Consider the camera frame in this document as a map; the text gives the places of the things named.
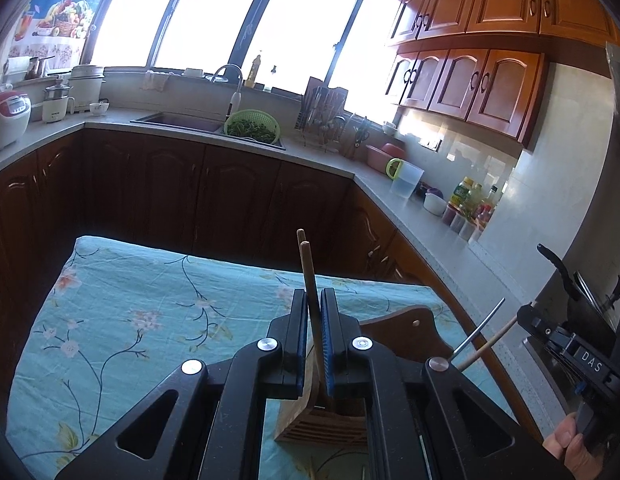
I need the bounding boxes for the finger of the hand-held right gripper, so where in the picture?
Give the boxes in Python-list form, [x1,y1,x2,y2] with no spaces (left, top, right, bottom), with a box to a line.
[516,303,558,347]

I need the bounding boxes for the brown wooden wall cabinets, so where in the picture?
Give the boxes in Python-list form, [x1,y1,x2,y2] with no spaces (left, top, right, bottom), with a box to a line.
[385,0,618,150]

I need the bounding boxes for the white dishcloth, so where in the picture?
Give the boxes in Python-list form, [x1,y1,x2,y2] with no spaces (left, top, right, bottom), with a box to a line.
[142,70,171,93]

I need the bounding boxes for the dark wooden base cabinets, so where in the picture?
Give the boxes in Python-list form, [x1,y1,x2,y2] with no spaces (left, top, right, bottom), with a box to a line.
[0,127,546,441]

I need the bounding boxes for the wooden utensil holder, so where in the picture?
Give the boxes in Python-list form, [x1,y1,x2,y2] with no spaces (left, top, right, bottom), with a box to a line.
[274,305,453,447]

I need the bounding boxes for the white bowl with purple lid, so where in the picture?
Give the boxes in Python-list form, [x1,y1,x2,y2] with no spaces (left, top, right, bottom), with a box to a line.
[422,187,448,217]

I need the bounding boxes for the grey speckled countertop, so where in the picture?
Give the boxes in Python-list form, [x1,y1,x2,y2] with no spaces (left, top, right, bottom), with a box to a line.
[0,105,571,426]

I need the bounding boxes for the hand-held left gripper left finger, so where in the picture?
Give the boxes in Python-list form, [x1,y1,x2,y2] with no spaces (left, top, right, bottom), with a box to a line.
[55,287,311,480]

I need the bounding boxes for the metal chopstick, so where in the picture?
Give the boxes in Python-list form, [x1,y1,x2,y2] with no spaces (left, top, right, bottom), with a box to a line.
[451,298,507,364]

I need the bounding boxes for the person's right hand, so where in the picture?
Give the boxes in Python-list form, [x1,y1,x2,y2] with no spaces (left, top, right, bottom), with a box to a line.
[542,412,598,480]

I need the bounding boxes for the steel kitchen sink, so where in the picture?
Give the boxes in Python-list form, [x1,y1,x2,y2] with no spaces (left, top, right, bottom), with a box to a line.
[130,111,286,152]

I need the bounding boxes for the white and red rice cooker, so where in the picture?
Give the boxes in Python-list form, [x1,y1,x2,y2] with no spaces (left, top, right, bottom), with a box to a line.
[0,91,32,151]

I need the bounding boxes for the teal floral tablecloth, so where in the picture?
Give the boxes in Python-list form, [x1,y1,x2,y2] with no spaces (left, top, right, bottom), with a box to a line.
[5,235,521,480]

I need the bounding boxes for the small white electric steamer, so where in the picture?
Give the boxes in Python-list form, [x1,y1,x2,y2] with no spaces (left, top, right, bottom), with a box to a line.
[42,77,74,125]

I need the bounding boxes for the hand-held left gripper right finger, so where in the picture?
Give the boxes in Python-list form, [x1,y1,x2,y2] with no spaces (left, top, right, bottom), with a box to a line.
[320,287,576,480]

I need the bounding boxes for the yellow dish soap bottle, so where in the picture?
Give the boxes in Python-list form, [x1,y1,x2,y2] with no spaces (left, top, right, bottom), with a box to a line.
[245,52,264,89]

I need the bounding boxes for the small metal pot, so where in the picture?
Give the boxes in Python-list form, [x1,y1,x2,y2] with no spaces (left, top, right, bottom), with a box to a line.
[26,55,56,80]

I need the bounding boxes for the clear pitcher with green handle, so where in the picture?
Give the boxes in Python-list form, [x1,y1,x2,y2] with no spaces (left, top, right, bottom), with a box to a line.
[386,157,425,201]

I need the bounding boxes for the fruit and palm wall poster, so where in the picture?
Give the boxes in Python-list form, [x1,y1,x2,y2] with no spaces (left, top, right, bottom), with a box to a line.
[10,0,126,68]

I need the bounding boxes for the green plastic colander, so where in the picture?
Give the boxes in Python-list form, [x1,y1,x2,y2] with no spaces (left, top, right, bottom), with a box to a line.
[224,109,282,144]

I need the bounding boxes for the pink plastic container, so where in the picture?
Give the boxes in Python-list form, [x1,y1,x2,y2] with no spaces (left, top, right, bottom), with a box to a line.
[366,142,406,174]

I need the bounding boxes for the large white cooker pot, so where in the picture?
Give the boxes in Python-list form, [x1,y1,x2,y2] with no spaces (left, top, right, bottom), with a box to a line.
[67,64,107,113]

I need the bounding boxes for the large kitchen window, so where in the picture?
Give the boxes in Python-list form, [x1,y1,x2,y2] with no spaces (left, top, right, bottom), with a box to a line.
[87,0,406,121]

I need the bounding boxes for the curved steel faucet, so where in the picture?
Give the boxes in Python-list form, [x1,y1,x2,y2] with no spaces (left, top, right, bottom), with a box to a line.
[210,64,245,121]

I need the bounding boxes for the wire dish rack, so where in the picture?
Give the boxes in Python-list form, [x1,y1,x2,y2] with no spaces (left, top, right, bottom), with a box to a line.
[295,76,351,147]

